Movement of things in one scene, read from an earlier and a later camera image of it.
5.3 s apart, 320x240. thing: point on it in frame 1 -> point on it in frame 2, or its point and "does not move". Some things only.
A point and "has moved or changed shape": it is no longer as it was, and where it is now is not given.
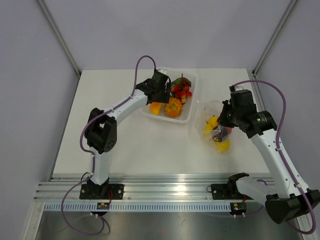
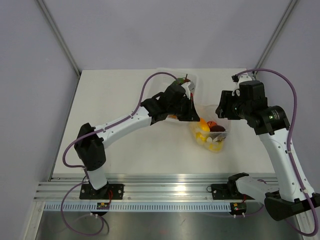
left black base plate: [110, 191] does not move
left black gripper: [164, 97] -> [191, 114]
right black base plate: [227, 191] does not move
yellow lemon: [223, 146] -> [215, 147]
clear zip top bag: [217, 137] has moved or changed shape
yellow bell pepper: [208, 127] -> [200, 137]
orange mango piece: [155, 108] has moved or changed shape
